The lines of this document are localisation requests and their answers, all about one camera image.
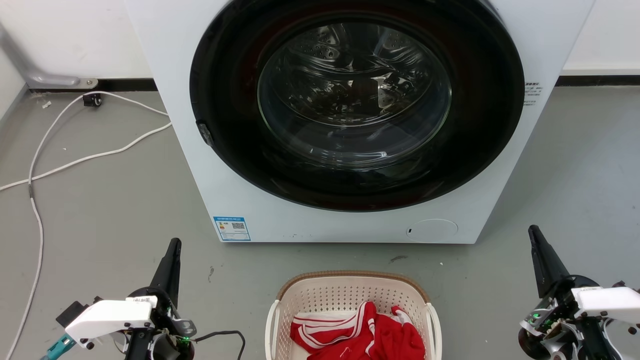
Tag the blue energy label sticker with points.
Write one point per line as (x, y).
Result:
(231, 228)

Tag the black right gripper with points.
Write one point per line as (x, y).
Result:
(560, 320)

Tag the red white striped garment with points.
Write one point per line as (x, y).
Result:
(385, 340)

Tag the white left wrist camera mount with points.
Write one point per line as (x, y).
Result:
(110, 316)

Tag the round white filter cover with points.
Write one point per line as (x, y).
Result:
(432, 230)

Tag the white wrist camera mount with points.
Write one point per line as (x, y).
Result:
(110, 316)
(610, 300)

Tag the white front-load washing machine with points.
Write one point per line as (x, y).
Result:
(180, 75)

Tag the white plastic laundry basket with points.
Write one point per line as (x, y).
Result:
(345, 292)

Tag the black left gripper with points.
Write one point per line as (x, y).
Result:
(167, 325)

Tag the small black caster wheel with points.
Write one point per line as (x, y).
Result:
(92, 100)

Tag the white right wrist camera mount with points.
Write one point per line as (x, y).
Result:
(610, 300)

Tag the black round glass washer door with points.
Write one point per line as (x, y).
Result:
(480, 125)

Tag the grey wall pipe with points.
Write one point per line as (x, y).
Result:
(22, 67)

